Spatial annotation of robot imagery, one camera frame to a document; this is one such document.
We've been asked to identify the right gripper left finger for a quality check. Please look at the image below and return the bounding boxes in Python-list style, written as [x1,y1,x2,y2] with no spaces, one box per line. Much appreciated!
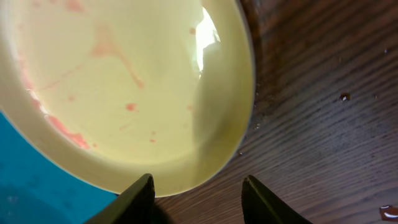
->
[85,174,155,224]

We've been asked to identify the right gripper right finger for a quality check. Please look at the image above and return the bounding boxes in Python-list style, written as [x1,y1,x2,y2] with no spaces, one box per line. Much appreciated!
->
[241,175,311,224]

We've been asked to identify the teal plastic tray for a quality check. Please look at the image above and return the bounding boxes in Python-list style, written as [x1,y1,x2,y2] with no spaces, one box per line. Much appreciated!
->
[1,116,116,223]

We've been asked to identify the yellow-green plate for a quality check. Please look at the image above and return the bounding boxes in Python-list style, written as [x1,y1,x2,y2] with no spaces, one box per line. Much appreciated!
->
[1,0,255,197]

